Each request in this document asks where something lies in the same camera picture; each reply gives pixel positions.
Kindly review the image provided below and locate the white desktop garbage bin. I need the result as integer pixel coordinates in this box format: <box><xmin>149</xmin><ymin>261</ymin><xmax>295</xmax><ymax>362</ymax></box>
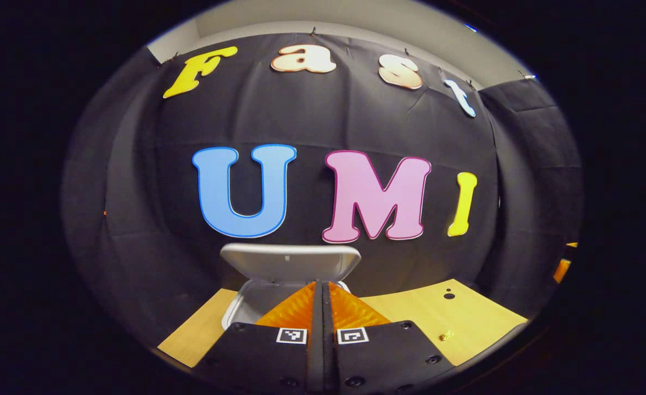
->
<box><xmin>220</xmin><ymin>243</ymin><xmax>362</xmax><ymax>331</ymax></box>

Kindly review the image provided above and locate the wooden desktop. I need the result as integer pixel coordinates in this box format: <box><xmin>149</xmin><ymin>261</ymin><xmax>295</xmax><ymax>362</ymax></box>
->
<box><xmin>157</xmin><ymin>279</ymin><xmax>529</xmax><ymax>368</ymax></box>

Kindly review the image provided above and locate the black backdrop cloth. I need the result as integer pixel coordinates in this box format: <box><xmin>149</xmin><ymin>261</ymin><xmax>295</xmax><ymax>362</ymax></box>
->
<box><xmin>62</xmin><ymin>33</ymin><xmax>584</xmax><ymax>374</ymax></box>

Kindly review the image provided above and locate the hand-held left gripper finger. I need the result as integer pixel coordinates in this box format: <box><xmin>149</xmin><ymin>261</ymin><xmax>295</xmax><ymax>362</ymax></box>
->
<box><xmin>323</xmin><ymin>281</ymin><xmax>455</xmax><ymax>393</ymax></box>
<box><xmin>194</xmin><ymin>281</ymin><xmax>323</xmax><ymax>393</ymax></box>

